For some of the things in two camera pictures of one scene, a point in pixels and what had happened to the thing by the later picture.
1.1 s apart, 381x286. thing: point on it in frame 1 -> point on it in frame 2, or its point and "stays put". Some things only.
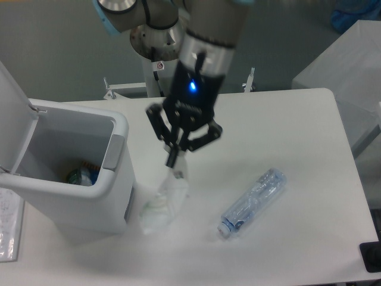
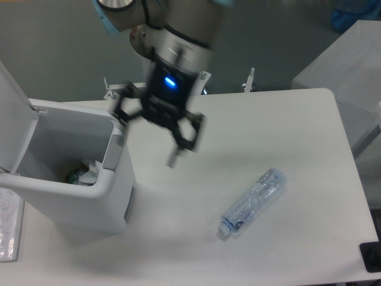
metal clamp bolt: (248, 84) stays put
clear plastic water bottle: (269, 183) stays put
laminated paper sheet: (12, 205) stays put
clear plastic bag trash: (159, 207) -> (91, 176)
